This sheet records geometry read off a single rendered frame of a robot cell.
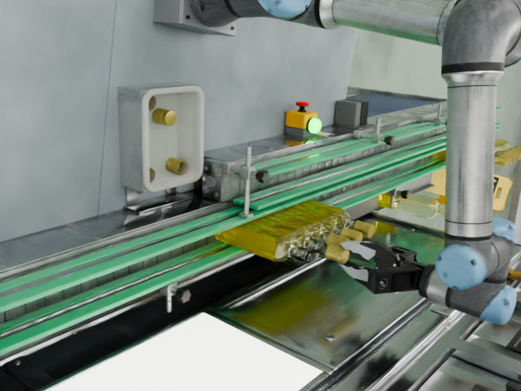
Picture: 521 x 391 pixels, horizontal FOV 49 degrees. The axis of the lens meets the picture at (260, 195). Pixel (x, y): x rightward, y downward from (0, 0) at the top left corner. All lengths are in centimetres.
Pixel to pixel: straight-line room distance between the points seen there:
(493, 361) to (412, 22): 69
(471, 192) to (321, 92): 98
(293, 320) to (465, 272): 43
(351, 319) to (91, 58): 77
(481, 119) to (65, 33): 78
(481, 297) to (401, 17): 54
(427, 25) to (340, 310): 62
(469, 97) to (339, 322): 56
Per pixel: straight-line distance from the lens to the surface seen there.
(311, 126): 168
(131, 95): 125
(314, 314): 128
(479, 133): 97
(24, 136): 118
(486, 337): 140
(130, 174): 129
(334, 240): 132
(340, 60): 194
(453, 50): 97
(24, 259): 111
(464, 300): 115
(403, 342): 123
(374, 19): 119
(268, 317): 126
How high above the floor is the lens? 177
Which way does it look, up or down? 37 degrees down
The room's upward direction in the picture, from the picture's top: 106 degrees clockwise
